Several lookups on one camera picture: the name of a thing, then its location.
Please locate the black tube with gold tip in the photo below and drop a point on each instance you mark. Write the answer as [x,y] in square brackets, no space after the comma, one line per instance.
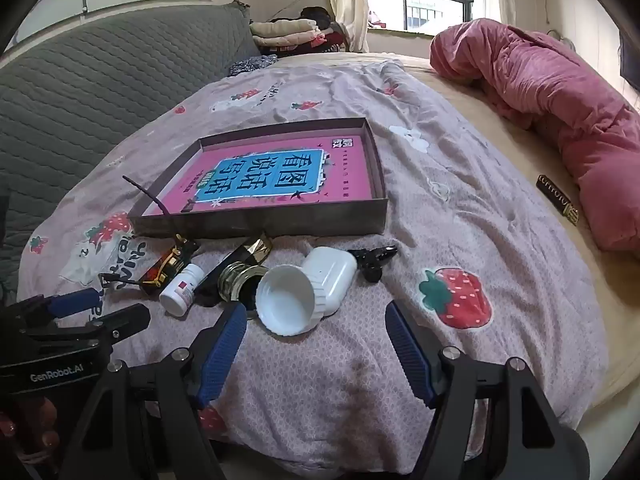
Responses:
[251,250]

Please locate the white medicine bottle red label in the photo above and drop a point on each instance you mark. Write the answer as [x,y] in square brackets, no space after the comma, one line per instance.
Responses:
[180,292]

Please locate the metal chair frame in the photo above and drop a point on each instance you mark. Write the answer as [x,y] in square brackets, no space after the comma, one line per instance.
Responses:
[562,40]

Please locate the red and black lighter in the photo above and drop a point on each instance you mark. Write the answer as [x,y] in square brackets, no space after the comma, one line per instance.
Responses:
[152,273]

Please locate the folded beige clothes stack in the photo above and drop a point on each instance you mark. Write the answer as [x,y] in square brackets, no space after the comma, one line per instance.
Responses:
[282,31]

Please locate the black gold flat case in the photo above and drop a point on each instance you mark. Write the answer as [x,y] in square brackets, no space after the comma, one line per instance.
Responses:
[556,196]

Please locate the pink quilt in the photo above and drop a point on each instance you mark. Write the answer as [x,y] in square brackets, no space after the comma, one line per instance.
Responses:
[550,90]

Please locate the grey quilted headboard cover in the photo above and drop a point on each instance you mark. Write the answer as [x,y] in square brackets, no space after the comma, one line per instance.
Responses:
[100,90]

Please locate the black hair clip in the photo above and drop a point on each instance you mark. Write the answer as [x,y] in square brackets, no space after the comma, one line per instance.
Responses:
[372,260]

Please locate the gold metal knob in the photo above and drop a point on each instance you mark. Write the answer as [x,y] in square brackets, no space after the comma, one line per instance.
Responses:
[237,277]

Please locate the white plastic lid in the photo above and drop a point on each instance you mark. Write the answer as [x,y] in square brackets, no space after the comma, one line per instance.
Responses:
[285,305]

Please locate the pink strawberry printed blanket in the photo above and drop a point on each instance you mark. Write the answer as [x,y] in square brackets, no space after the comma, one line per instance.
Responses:
[450,210]

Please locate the dark patterned cloth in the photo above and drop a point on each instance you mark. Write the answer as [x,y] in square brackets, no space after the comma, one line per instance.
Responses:
[250,65]

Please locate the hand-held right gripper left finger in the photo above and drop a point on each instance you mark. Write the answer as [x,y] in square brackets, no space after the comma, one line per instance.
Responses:
[222,355]

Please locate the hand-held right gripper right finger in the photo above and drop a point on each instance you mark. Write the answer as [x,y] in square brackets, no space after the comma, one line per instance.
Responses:
[407,355]

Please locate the pink book with blue label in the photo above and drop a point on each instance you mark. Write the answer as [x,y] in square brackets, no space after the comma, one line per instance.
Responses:
[345,180]

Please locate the shallow brown cardboard box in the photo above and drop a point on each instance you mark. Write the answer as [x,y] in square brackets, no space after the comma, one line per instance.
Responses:
[260,221]

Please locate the dark clothes pile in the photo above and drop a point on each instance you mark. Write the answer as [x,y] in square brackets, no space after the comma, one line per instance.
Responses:
[320,14]

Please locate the beige bed sheet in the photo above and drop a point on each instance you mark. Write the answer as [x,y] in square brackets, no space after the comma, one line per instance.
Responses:
[500,160]

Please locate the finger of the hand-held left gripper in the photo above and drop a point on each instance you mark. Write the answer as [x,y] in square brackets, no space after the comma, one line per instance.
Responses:
[75,302]
[125,319]

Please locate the person's left hand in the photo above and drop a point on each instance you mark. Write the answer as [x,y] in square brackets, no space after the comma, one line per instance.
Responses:
[47,415]

